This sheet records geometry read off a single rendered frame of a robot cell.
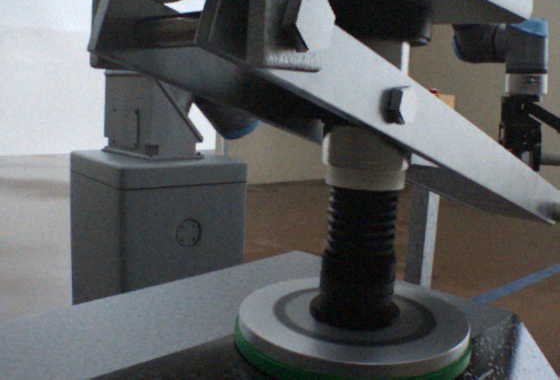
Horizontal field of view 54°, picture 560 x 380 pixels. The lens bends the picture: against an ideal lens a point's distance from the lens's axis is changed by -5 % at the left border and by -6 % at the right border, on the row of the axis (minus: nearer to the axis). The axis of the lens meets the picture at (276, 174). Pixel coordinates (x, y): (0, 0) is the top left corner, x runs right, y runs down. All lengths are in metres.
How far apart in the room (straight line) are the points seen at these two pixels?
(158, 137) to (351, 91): 1.23
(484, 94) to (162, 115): 6.47
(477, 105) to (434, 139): 7.33
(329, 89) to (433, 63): 7.89
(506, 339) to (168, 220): 1.08
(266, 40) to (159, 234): 1.28
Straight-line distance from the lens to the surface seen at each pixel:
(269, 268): 0.75
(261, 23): 0.29
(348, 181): 0.48
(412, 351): 0.48
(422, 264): 2.25
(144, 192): 1.50
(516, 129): 1.29
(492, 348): 0.61
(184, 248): 1.59
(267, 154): 6.85
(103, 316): 0.59
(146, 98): 1.59
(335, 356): 0.46
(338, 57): 0.37
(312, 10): 0.29
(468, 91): 7.90
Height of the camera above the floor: 1.04
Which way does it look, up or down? 8 degrees down
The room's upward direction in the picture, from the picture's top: 3 degrees clockwise
